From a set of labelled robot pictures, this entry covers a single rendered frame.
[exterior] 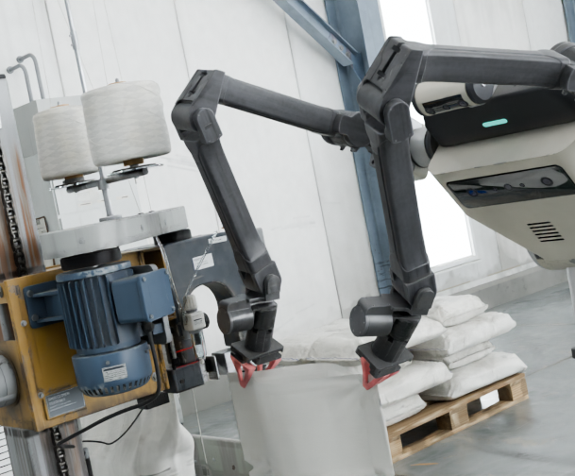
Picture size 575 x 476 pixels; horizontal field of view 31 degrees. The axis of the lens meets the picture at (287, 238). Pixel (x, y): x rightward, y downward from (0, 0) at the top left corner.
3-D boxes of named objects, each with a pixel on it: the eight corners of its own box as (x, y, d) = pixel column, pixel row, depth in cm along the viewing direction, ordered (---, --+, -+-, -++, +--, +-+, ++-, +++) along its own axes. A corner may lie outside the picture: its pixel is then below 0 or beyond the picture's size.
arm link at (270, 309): (283, 303, 218) (269, 291, 222) (256, 309, 214) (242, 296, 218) (279, 331, 221) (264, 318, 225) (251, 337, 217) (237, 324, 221)
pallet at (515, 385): (529, 397, 573) (525, 372, 573) (385, 468, 494) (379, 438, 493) (417, 393, 635) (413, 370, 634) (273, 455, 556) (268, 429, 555)
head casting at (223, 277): (268, 338, 248) (245, 216, 246) (185, 365, 232) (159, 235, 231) (197, 339, 271) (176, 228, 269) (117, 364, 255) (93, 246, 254)
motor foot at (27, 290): (103, 314, 210) (94, 273, 210) (51, 329, 203) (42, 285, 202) (81, 315, 218) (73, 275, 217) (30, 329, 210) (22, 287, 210)
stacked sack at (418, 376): (458, 382, 533) (453, 354, 533) (371, 419, 490) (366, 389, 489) (398, 381, 565) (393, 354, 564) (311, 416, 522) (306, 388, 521)
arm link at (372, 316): (438, 290, 184) (414, 266, 191) (383, 289, 179) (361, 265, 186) (418, 347, 189) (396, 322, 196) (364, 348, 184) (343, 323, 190)
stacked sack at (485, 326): (524, 331, 572) (519, 306, 571) (444, 363, 529) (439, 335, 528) (464, 332, 606) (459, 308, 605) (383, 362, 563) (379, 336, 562)
